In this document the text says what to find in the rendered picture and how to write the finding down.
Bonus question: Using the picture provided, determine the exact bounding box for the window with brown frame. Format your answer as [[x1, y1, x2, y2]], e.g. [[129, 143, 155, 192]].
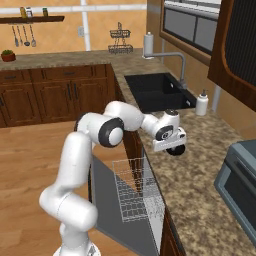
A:
[[158, 0, 223, 67]]

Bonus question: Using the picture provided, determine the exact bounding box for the black sink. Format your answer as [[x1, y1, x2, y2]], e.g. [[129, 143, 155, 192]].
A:
[[124, 72, 198, 115]]

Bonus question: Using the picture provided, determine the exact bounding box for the wire dishwasher rack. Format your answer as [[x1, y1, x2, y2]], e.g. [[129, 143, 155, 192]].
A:
[[111, 156, 166, 224]]

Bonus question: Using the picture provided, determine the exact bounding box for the brown wall cupboard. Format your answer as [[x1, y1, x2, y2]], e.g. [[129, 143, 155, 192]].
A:
[[207, 0, 256, 113]]

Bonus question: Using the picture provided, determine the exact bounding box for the dark wooden shelf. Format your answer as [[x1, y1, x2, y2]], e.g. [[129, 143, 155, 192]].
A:
[[0, 15, 66, 25]]

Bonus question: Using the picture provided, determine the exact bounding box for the potted green plant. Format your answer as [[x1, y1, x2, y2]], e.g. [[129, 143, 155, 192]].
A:
[[0, 49, 17, 63]]

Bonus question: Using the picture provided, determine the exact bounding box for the hanging grey spatula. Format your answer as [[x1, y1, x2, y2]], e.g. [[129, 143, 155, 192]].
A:
[[11, 25, 20, 48]]

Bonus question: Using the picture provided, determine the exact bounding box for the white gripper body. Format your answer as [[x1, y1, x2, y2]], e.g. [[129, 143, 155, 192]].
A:
[[152, 135, 188, 154]]

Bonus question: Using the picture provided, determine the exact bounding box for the hanging grey fork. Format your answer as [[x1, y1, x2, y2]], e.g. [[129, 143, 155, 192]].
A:
[[16, 25, 24, 47]]

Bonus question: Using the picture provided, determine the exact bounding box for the white paper towel roll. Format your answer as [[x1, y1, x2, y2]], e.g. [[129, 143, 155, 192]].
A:
[[142, 31, 155, 60]]

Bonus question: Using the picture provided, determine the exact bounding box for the black wire stand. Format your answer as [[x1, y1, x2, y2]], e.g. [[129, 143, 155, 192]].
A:
[[107, 21, 135, 55]]

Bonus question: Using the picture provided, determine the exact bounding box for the grey tap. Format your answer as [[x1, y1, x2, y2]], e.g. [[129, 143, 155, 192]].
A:
[[143, 51, 188, 90]]

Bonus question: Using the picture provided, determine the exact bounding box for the white soap dispenser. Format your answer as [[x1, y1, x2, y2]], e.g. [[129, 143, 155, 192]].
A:
[[195, 88, 210, 117]]

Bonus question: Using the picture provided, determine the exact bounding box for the hanging grey ladle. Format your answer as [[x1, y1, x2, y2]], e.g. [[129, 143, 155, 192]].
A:
[[21, 25, 31, 47]]

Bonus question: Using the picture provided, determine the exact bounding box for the hanging grey slotted spoon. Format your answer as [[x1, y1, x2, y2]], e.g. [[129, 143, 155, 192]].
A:
[[28, 24, 38, 48]]

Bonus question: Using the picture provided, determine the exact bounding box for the brown cupboard run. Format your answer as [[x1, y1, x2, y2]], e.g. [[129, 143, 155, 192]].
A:
[[0, 63, 125, 129]]

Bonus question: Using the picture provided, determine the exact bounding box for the grey microwave oven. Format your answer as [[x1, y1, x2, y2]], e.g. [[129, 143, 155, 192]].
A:
[[213, 139, 256, 248]]

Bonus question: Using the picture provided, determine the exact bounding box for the black bowl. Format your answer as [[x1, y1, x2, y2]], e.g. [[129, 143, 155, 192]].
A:
[[165, 144, 187, 157]]

